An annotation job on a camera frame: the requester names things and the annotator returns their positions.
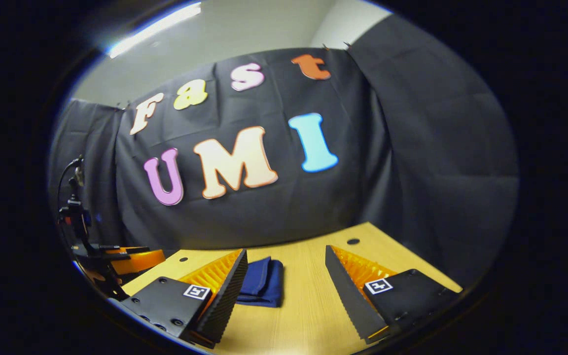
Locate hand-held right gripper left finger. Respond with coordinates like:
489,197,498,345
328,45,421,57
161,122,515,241
109,248,249,350

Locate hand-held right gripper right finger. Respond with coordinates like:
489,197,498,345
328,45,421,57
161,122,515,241
325,245,463,346

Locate blue jeans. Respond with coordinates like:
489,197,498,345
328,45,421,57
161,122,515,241
236,256,285,309

